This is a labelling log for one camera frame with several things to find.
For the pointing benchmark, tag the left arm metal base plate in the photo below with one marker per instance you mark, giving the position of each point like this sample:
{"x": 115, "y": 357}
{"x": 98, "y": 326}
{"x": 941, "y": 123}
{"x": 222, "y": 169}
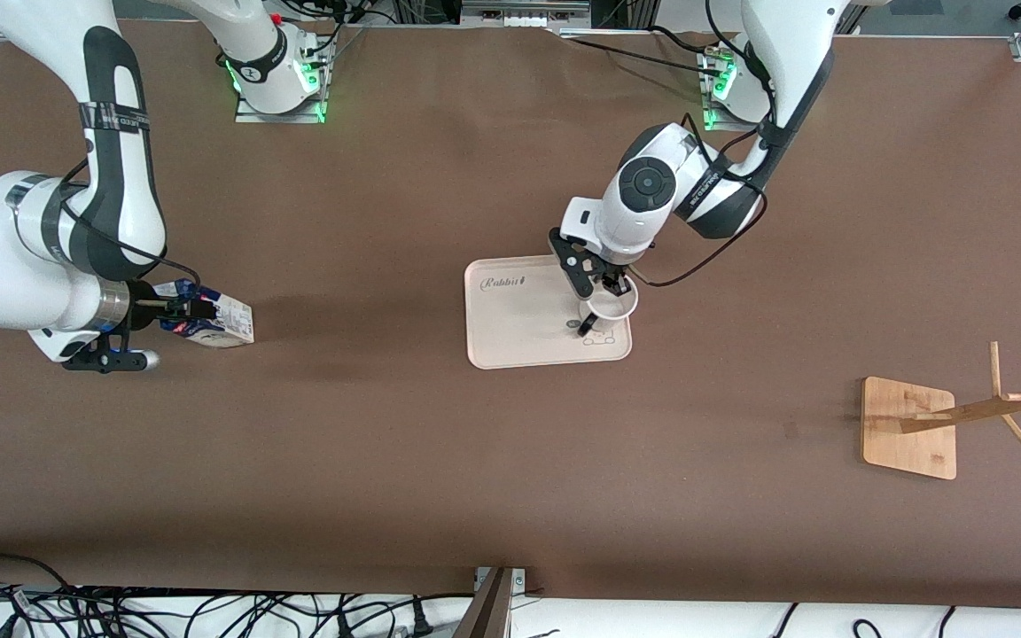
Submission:
{"x": 711, "y": 89}

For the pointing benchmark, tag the brown slanted strut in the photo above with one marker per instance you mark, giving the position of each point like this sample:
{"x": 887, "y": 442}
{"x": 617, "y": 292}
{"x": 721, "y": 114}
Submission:
{"x": 488, "y": 611}

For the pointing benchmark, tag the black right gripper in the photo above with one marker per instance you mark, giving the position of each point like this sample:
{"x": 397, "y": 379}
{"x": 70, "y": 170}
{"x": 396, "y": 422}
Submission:
{"x": 145, "y": 306}

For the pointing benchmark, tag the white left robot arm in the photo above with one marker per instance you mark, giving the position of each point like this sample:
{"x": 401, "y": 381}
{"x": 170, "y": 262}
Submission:
{"x": 652, "y": 190}

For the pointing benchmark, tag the wooden cup rack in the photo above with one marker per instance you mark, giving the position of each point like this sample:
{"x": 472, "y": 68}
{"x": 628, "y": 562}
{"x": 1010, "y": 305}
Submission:
{"x": 909, "y": 434}

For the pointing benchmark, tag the beige plastic tray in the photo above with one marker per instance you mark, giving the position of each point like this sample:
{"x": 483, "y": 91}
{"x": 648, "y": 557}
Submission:
{"x": 519, "y": 328}

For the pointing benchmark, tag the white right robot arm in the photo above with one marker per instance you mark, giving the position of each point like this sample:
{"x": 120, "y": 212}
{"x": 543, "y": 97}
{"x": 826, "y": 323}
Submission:
{"x": 32, "y": 266}

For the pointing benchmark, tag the small metal bracket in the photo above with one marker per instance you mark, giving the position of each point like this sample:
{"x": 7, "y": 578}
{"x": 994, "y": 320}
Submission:
{"x": 519, "y": 580}

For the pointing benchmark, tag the grey power strip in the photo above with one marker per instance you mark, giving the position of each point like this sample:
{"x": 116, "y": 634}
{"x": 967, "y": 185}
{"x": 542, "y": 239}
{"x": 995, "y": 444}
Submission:
{"x": 524, "y": 16}

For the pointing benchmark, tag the blue milk carton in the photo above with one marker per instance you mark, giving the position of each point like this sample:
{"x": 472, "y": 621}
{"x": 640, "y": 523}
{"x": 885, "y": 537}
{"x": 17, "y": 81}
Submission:
{"x": 227, "y": 323}

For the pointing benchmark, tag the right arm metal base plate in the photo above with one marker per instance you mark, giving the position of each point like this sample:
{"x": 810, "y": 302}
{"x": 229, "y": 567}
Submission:
{"x": 280, "y": 117}

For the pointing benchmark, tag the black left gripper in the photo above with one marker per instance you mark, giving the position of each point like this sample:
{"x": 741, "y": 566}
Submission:
{"x": 610, "y": 279}

